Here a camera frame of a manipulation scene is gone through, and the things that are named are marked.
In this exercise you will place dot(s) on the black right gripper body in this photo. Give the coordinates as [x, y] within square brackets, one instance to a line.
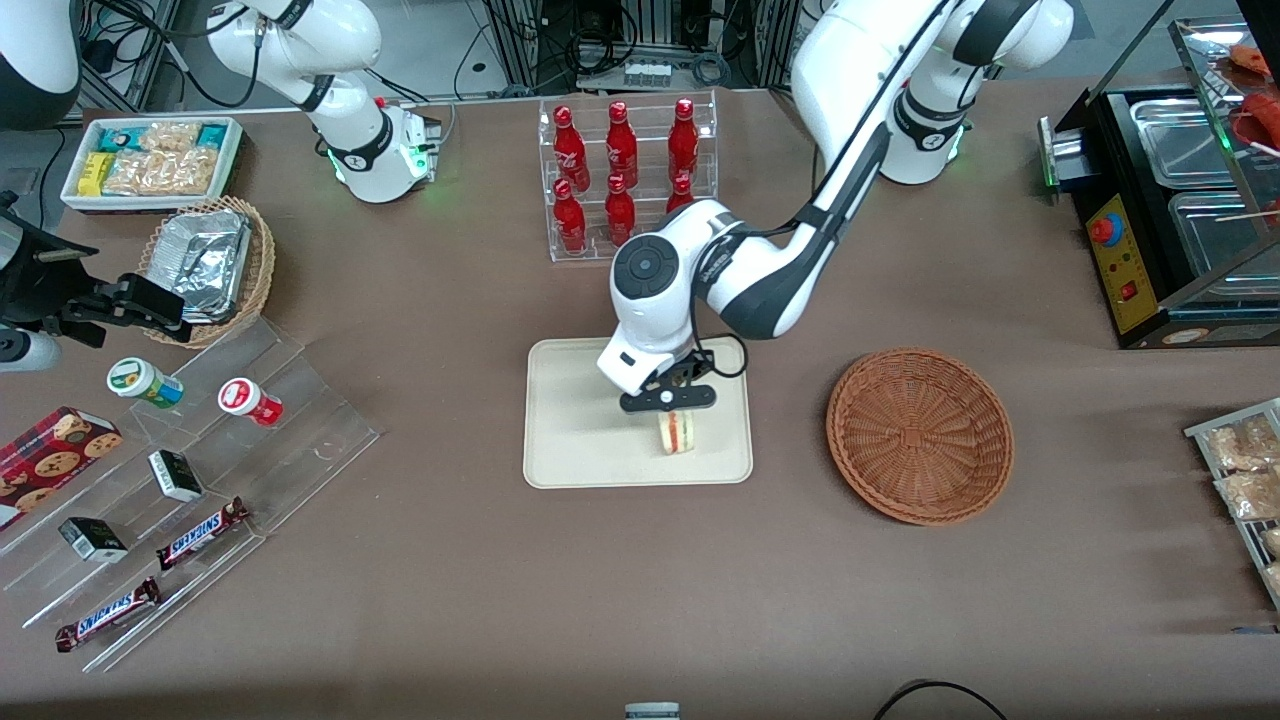
[48, 291]

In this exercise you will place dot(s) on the triangular sandwich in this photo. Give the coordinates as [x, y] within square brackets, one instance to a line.
[678, 433]

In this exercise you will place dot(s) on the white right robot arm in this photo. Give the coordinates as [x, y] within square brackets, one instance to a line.
[350, 150]

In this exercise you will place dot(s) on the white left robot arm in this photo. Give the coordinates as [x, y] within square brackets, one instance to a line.
[850, 60]

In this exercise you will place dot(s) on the beige rectangular tray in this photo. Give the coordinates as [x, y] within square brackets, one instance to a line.
[570, 430]

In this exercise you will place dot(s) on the light wicker basket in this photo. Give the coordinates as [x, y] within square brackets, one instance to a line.
[262, 270]

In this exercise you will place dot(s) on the brown round wicker basket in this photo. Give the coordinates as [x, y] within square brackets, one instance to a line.
[920, 435]

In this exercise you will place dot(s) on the stacked aluminium foil trays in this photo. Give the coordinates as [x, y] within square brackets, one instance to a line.
[205, 260]

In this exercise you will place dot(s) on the green-lidded cup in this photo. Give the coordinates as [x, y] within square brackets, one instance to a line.
[140, 380]

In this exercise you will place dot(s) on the yellow snack pack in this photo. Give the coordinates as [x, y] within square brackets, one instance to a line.
[95, 174]

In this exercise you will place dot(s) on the red-lidded cup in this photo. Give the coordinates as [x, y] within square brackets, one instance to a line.
[245, 400]

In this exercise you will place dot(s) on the clear cracker bag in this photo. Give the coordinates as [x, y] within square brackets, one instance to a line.
[172, 135]
[165, 174]

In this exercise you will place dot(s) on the red chocolate chip cookie box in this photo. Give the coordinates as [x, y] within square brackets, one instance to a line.
[50, 465]

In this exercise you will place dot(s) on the red cola bottle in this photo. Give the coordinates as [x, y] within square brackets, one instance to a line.
[684, 142]
[622, 147]
[571, 150]
[619, 212]
[680, 193]
[569, 218]

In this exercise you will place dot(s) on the teal snack pack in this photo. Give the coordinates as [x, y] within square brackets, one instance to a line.
[116, 138]
[212, 135]

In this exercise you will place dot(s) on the white plastic snack bin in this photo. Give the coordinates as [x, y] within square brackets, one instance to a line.
[232, 165]

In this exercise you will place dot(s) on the small black box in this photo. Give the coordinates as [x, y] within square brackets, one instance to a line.
[176, 476]
[92, 540]

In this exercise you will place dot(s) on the clear acrylic stepped display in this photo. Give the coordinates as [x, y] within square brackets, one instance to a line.
[300, 420]

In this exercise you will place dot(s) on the snickers bar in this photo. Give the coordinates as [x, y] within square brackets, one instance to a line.
[108, 615]
[200, 535]

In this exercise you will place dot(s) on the clear acrylic bottle rack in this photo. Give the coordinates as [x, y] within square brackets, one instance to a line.
[648, 110]

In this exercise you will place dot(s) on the white power strip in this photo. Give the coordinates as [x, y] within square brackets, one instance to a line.
[645, 73]

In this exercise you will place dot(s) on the small grey object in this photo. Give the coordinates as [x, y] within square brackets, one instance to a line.
[652, 711]

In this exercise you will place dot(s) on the black hot food display case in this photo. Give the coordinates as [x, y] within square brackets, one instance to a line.
[1130, 270]

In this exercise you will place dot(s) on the clear bag of pastries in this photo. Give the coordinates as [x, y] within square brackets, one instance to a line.
[1250, 493]
[1272, 543]
[1240, 445]

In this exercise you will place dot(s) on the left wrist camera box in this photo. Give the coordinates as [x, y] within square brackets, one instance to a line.
[665, 398]

